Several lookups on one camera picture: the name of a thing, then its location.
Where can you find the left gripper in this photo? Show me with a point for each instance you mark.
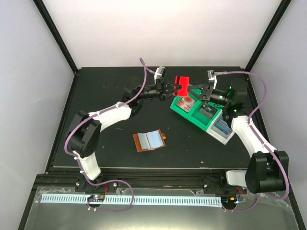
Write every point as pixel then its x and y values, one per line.
pixel 162 87

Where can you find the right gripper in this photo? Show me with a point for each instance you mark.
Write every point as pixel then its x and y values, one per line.
pixel 208 90

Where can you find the red credit card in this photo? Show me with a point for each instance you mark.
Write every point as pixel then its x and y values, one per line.
pixel 183 84

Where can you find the brown leather card holder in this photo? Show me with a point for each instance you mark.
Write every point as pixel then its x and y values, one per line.
pixel 149 141

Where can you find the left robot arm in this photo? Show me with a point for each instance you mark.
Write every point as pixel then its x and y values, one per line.
pixel 84 131

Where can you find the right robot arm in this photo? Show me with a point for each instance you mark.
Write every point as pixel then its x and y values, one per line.
pixel 267 169

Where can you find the red card stack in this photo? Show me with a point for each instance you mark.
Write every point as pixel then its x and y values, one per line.
pixel 186 103

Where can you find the green bin with red cards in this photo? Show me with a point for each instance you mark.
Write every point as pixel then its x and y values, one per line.
pixel 182 113

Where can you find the black card stack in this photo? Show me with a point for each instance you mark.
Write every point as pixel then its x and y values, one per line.
pixel 208 111

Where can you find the green bin with black cards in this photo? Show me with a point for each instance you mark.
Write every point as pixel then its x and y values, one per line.
pixel 203 115

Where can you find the blue card stack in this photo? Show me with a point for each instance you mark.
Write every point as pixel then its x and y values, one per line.
pixel 223 126

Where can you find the white bin with blue cards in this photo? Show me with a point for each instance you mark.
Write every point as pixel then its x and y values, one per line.
pixel 216 133

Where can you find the right circuit board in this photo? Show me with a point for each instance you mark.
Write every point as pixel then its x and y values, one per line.
pixel 234 200

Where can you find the circuit board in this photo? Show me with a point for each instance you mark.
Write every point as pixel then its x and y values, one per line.
pixel 234 200
pixel 95 198

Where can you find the left circuit board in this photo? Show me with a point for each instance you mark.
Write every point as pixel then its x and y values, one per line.
pixel 95 198

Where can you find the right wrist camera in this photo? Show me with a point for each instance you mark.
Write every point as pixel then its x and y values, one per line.
pixel 212 79

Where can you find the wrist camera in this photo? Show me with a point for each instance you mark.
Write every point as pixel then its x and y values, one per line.
pixel 212 79
pixel 159 73

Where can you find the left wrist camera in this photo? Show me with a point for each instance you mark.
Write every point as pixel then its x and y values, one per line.
pixel 159 73

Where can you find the white slotted cable duct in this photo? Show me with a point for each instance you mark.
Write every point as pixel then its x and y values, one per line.
pixel 198 201

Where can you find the right black frame post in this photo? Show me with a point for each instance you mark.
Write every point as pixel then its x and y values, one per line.
pixel 280 11

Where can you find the black frame post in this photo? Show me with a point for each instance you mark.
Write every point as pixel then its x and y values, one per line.
pixel 56 35
pixel 280 11

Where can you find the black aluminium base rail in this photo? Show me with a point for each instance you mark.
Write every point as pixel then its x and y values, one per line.
pixel 210 181

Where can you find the left black frame post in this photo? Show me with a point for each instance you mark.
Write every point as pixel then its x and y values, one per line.
pixel 56 35

